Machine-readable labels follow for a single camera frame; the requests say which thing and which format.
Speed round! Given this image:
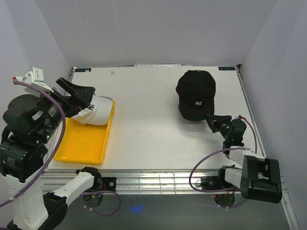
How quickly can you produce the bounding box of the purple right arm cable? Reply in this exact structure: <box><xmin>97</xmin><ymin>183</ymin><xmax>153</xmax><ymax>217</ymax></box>
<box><xmin>189</xmin><ymin>116</ymin><xmax>259</xmax><ymax>209</ymax></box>

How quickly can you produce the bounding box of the aluminium table edge rail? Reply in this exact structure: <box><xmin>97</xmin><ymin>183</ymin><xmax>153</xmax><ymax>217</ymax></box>
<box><xmin>42</xmin><ymin>169</ymin><xmax>288</xmax><ymax>195</ymax></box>

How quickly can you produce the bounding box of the white baseball cap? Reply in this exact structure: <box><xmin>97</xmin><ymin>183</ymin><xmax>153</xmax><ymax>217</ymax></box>
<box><xmin>72</xmin><ymin>95</ymin><xmax>113</xmax><ymax>126</ymax></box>

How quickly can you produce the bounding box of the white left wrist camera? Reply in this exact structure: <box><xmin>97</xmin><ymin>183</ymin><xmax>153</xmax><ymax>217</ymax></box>
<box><xmin>13</xmin><ymin>67</ymin><xmax>53</xmax><ymax>92</ymax></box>

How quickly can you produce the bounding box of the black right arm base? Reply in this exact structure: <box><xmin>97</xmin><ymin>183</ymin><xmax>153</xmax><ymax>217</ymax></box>
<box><xmin>195</xmin><ymin>176</ymin><xmax>247</xmax><ymax>208</ymax></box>

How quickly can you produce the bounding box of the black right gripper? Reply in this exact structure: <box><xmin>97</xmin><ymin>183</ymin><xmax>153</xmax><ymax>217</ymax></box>
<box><xmin>204</xmin><ymin>115</ymin><xmax>232</xmax><ymax>141</ymax></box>

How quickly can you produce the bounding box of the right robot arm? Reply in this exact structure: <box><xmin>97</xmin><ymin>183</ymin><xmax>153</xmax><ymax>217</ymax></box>
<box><xmin>206</xmin><ymin>114</ymin><xmax>282</xmax><ymax>204</ymax></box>

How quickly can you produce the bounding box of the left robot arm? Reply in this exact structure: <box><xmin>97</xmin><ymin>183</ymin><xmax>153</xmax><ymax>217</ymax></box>
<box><xmin>0</xmin><ymin>77</ymin><xmax>102</xmax><ymax>230</ymax></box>

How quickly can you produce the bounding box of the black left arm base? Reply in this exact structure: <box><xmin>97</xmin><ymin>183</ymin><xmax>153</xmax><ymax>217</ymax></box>
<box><xmin>82</xmin><ymin>177</ymin><xmax>117</xmax><ymax>207</ymax></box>

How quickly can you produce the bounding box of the yellow plastic tray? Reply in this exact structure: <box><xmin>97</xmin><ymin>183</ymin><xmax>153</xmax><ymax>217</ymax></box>
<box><xmin>53</xmin><ymin>102</ymin><xmax>115</xmax><ymax>165</ymax></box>

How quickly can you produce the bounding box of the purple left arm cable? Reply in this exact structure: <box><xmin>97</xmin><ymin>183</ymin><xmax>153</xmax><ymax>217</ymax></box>
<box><xmin>0</xmin><ymin>80</ymin><xmax>120</xmax><ymax>216</ymax></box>

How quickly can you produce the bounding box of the black baseball cap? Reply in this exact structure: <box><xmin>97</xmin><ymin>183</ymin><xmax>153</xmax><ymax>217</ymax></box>
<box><xmin>177</xmin><ymin>70</ymin><xmax>216</xmax><ymax>119</ymax></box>

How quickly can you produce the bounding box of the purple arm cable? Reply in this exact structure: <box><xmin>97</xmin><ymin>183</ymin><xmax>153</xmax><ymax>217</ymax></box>
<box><xmin>189</xmin><ymin>116</ymin><xmax>259</xmax><ymax>209</ymax></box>
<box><xmin>0</xmin><ymin>80</ymin><xmax>120</xmax><ymax>216</ymax></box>

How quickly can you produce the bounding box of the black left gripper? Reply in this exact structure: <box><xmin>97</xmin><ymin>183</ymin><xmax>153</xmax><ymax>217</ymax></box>
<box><xmin>35</xmin><ymin>76</ymin><xmax>95</xmax><ymax>143</ymax></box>

